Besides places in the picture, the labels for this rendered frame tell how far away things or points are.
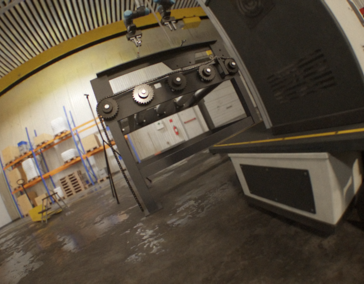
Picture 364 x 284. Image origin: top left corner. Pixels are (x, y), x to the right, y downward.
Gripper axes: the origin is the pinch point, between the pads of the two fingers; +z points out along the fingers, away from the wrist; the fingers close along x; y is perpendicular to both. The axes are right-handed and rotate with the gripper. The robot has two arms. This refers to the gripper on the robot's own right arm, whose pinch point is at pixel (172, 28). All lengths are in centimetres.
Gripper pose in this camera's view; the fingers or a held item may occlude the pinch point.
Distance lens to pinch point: 172.6
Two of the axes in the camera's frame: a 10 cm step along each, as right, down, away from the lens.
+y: -2.6, 0.8, 9.6
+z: 4.1, 9.1, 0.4
